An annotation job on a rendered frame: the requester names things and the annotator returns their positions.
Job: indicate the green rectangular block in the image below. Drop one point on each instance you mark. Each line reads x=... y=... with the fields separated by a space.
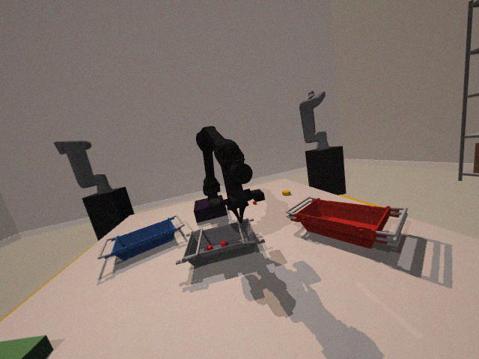
x=38 y=347

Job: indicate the red plastic tray with grey wire bars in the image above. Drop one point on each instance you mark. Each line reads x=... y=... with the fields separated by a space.
x=346 y=235

